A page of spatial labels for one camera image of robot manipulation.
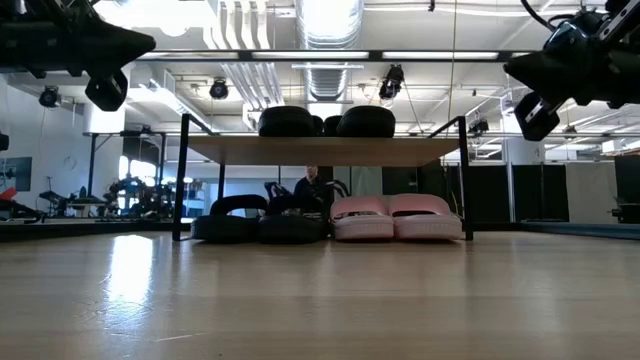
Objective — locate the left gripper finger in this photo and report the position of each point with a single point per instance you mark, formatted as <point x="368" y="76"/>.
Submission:
<point x="115" y="40"/>
<point x="115" y="62"/>

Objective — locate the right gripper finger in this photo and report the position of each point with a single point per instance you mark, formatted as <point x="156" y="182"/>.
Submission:
<point x="545" y="65"/>
<point x="547" y="87"/>

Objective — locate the pink rubber slide sandal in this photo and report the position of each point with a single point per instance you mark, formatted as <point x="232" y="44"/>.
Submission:
<point x="430" y="227"/>
<point x="362" y="227"/>

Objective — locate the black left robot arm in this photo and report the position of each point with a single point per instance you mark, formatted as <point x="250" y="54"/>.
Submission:
<point x="12" y="45"/>

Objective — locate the black ceiling spotlight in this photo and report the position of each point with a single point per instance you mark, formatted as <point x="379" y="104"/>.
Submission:
<point x="50" y="96"/>
<point x="391" y="81"/>
<point x="219" y="89"/>

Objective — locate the black room divider panels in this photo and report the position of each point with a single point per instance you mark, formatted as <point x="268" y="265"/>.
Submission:
<point x="540" y="190"/>

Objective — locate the black cabinet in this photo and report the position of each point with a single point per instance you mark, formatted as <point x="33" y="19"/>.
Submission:
<point x="627" y="185"/>

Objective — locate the background robot workstation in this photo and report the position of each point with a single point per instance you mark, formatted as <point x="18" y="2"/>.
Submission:
<point x="130" y="200"/>

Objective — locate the red object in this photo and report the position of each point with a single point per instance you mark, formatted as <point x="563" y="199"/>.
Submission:
<point x="7" y="194"/>

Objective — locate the black overhead beam with lights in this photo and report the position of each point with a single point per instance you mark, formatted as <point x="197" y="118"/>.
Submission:
<point x="325" y="55"/>

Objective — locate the person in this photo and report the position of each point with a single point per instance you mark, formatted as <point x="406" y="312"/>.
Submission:
<point x="311" y="187"/>

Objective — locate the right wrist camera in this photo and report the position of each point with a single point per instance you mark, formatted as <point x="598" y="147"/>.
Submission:
<point x="567" y="37"/>

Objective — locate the black background gantry frame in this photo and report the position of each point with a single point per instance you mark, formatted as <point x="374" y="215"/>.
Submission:
<point x="92" y="160"/>

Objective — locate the dark wall picture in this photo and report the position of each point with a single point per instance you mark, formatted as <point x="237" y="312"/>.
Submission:
<point x="17" y="175"/>

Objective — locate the black aluminium table frame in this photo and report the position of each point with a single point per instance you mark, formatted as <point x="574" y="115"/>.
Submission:
<point x="100" y="230"/>

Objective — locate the wooden shelf black metal frame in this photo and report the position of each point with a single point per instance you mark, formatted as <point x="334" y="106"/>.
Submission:
<point x="325" y="150"/>

